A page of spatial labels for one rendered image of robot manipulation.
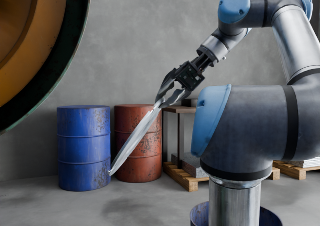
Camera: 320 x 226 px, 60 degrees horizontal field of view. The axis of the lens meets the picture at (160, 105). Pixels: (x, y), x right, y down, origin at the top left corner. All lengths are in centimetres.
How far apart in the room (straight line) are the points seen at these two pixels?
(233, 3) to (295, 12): 14
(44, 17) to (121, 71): 308
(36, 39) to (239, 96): 47
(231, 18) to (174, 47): 329
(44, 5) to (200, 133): 47
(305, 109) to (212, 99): 12
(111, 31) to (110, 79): 62
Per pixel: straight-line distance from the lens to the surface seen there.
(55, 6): 71
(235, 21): 74
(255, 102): 41
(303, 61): 55
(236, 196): 47
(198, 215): 157
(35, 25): 70
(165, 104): 83
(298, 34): 62
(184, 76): 77
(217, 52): 82
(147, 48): 387
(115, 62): 374
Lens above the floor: 108
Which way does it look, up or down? 4 degrees down
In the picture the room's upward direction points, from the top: straight up
